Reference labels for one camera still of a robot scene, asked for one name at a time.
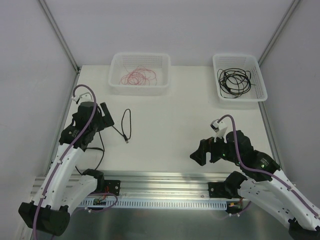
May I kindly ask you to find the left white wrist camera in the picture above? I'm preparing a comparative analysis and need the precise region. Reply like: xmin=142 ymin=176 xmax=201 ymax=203
xmin=71 ymin=92 xmax=94 ymax=105

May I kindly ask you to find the white slotted cable duct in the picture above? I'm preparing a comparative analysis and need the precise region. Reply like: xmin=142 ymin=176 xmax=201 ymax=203
xmin=78 ymin=197 xmax=227 ymax=211

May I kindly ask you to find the thin red wire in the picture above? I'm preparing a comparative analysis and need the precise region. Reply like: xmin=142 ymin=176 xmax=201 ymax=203
xmin=119 ymin=65 xmax=159 ymax=87

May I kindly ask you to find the black cable gold plug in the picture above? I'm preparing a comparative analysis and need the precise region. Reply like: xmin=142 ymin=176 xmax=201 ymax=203
xmin=217 ymin=67 xmax=255 ymax=99

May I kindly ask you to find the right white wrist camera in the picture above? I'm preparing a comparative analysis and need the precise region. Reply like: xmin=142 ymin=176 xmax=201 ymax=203
xmin=210 ymin=119 xmax=228 ymax=142

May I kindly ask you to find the left aluminium frame post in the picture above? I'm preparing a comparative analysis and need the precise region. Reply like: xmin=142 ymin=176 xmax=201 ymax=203
xmin=37 ymin=0 xmax=80 ymax=73

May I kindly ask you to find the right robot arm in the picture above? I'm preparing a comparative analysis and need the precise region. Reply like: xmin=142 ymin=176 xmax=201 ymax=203
xmin=190 ymin=130 xmax=320 ymax=240

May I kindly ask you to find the right aluminium frame post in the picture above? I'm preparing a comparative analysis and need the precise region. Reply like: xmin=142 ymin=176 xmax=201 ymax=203
xmin=258 ymin=0 xmax=303 ymax=67

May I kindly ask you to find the right white plastic basket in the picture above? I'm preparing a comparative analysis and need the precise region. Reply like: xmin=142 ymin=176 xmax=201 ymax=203
xmin=212 ymin=53 xmax=268 ymax=109

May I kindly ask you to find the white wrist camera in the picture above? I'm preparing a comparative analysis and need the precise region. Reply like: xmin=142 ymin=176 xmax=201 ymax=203
xmin=210 ymin=119 xmax=228 ymax=142
xmin=71 ymin=92 xmax=94 ymax=105

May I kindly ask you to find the white plastic basket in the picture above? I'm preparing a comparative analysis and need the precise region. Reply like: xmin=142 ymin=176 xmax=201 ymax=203
xmin=107 ymin=52 xmax=171 ymax=96
xmin=212 ymin=53 xmax=268 ymax=109

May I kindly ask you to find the aluminium mounting rail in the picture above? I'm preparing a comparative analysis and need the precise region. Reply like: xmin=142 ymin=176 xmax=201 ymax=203
xmin=103 ymin=170 xmax=229 ymax=200

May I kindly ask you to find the aluminium frame post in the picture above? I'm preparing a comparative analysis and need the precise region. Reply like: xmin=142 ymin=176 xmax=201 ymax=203
xmin=258 ymin=0 xmax=303 ymax=67
xmin=37 ymin=0 xmax=80 ymax=73

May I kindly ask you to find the left white plastic basket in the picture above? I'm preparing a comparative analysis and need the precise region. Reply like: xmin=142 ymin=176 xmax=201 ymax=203
xmin=107 ymin=52 xmax=171 ymax=96

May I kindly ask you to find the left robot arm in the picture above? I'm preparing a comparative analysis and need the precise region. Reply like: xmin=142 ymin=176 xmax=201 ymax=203
xmin=18 ymin=101 xmax=114 ymax=237

